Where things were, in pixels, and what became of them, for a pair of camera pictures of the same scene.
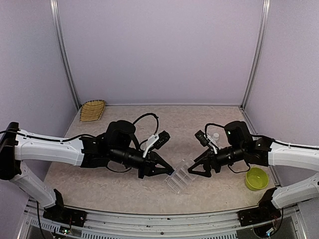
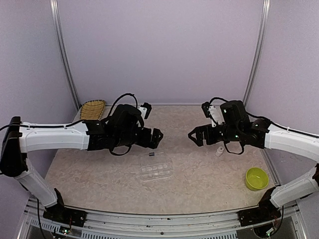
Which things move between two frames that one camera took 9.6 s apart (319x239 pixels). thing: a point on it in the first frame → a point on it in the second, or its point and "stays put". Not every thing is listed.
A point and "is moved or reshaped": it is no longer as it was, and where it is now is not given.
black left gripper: x=152 y=160 → x=145 y=142
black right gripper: x=211 y=159 → x=200 y=130
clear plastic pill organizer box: x=181 y=178 is moved or reshaped
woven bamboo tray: x=91 y=110 stays put
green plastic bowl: x=256 y=179 stays put
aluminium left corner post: x=55 y=16 stays put
